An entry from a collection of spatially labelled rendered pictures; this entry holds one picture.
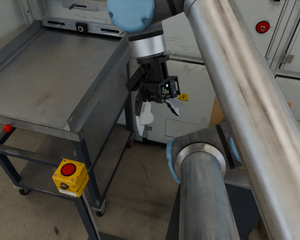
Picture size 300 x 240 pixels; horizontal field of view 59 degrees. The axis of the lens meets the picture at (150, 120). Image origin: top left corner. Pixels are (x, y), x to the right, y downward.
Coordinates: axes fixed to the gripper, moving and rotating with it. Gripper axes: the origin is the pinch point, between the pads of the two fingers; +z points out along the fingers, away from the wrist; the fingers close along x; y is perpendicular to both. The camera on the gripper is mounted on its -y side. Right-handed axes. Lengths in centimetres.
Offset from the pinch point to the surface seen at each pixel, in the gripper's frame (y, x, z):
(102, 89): -52, 14, -4
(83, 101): -45.8, 0.7, -3.6
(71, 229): -89, -11, 78
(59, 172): -25.8, -23.6, 10.5
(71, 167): -23.8, -20.0, 10.3
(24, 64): -93, -3, -21
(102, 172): -87, 18, 54
